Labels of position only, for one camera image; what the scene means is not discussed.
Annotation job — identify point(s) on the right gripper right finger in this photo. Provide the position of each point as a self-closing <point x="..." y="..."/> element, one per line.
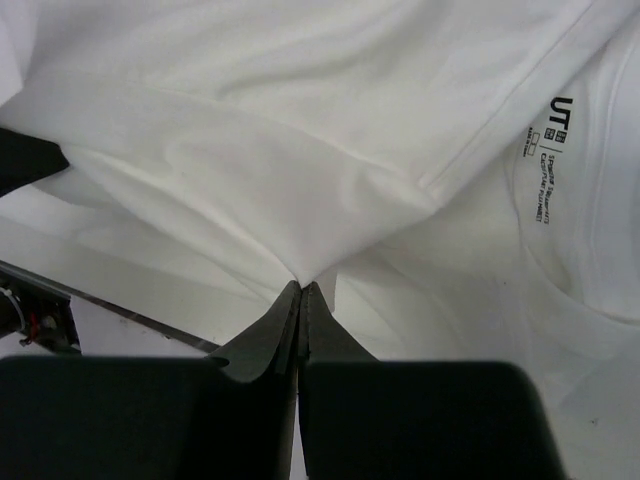
<point x="321" y="337"/>

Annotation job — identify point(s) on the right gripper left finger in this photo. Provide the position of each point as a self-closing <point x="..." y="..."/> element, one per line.
<point x="267" y="342"/>

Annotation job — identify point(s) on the white graphic t shirt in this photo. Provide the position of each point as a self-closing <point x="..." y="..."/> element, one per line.
<point x="219" y="149"/>

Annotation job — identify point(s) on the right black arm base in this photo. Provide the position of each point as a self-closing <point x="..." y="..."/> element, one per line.
<point x="37" y="312"/>

